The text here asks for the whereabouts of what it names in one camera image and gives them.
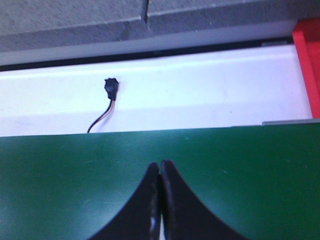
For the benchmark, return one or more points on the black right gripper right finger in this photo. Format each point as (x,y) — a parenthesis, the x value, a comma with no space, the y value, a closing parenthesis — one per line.
(185,216)

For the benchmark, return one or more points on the black connector with wires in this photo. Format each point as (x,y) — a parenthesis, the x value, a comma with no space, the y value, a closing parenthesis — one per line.
(111,88)

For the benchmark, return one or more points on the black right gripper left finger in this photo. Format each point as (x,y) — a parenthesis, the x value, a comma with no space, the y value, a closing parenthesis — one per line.
(140,217)

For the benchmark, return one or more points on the grey stone counter slab left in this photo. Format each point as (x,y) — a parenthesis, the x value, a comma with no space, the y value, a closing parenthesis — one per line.
(41,24)

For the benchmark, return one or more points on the green conveyor belt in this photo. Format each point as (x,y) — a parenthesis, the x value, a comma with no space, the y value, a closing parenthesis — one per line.
(263,181)

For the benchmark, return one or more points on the red plastic tray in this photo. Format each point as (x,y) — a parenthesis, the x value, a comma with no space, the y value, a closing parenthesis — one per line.
(306,38)

